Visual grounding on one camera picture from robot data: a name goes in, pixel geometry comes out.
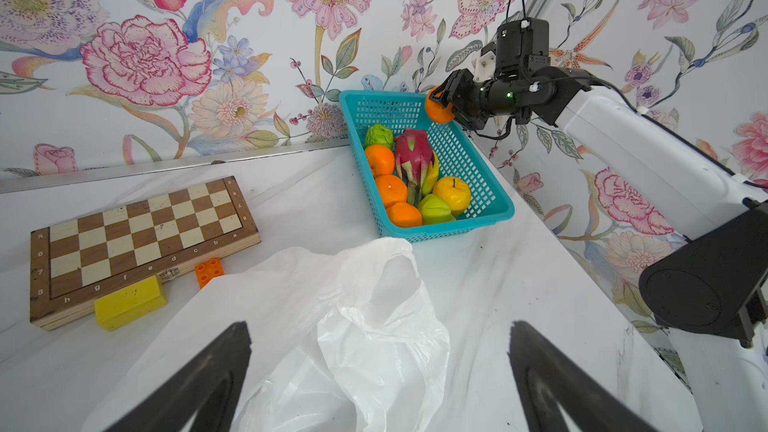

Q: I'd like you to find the pink dragon fruit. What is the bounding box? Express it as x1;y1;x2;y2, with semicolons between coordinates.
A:
394;129;434;206

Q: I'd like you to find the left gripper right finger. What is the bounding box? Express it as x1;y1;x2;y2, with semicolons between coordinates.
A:
508;321;653;431

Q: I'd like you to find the yellow apple fruit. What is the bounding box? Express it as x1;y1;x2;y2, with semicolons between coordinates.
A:
433;177;472;217

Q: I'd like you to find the yellow block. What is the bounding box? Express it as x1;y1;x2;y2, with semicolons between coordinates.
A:
94;276;167;331

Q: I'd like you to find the teal plastic basket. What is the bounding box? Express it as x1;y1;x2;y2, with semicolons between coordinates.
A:
340;91;515;242

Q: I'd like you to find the green apple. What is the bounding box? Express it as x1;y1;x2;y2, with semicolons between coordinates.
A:
363;124;394;150
417;194;456;226

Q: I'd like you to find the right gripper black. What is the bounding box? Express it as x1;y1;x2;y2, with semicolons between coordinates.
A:
430;18;576;131

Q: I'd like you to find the yellow banana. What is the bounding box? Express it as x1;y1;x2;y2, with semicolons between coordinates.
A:
421;153;439;196

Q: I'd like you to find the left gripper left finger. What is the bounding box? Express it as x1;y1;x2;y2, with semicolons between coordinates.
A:
108;321;251;431

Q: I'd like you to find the white plastic bag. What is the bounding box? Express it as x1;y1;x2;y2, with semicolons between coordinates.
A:
84;238;450;431

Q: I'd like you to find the orange block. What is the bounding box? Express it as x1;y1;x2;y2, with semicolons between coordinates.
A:
194;258;225;289

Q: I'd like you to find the wooden chessboard box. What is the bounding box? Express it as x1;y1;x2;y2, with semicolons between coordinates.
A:
29;176;261;330

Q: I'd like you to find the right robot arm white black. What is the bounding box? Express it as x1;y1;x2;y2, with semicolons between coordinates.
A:
427;19;767;431

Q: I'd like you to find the small orange fruit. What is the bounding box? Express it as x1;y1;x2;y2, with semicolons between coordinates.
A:
375;175;408;208

